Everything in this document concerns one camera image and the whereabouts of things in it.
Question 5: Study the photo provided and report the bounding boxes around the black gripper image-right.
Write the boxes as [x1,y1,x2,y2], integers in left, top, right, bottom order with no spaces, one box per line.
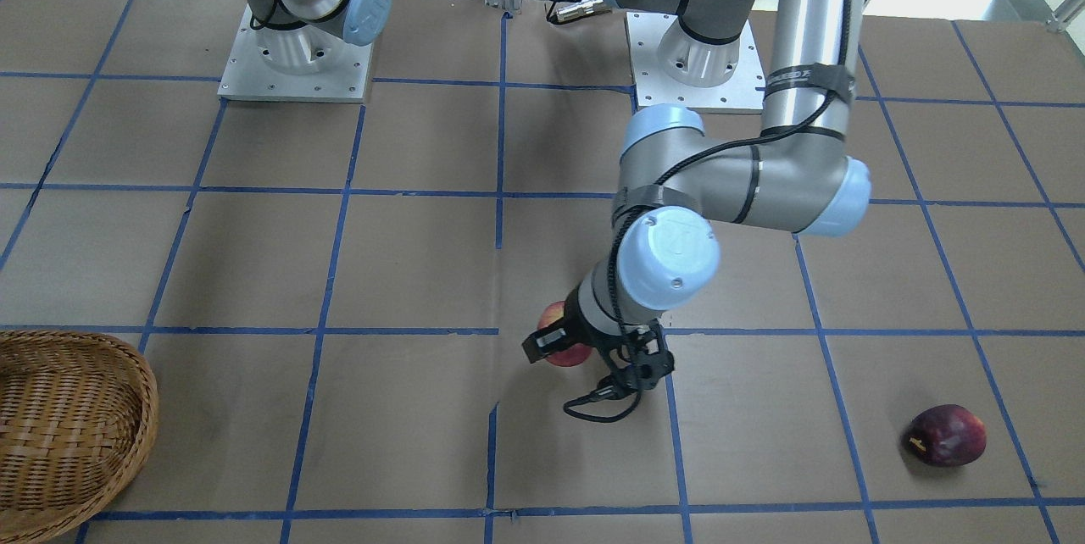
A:
[520,281,675,391]

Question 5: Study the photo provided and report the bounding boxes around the dark red apple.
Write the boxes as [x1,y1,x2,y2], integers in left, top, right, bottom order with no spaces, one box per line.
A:
[899,404,988,469]

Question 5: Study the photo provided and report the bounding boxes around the silver cable connector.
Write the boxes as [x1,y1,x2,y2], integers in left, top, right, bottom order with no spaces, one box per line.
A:
[548,0,612,25]

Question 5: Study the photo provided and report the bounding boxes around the silver robot arm image-right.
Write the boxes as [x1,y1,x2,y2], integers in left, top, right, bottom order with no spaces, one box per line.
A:
[522,0,871,400]

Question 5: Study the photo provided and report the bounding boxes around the metal base plate image-left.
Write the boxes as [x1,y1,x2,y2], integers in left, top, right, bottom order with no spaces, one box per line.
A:
[218,8,372,103]

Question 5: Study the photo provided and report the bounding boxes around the metal base plate image-right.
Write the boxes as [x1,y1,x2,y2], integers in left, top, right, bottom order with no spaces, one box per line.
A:
[626,12,765,114]

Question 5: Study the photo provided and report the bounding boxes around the woven wicker basket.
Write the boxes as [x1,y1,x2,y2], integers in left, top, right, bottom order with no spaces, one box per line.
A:
[1,330,159,543]

